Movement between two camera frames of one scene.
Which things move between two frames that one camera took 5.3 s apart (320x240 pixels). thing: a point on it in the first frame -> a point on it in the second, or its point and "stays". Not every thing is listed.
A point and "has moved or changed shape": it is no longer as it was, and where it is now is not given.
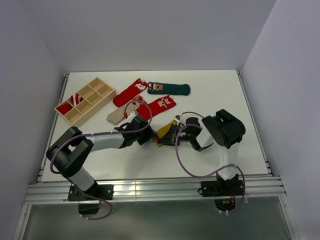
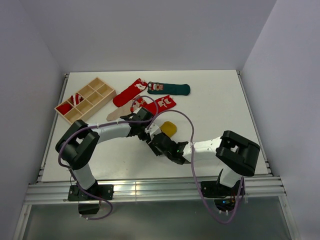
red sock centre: (151, 108) stays
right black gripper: (169, 139) -> (154, 149)
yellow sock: (163, 131) has moved or changed shape
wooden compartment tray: (83, 103) stays
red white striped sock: (75, 99) stays
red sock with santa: (63, 108) stays
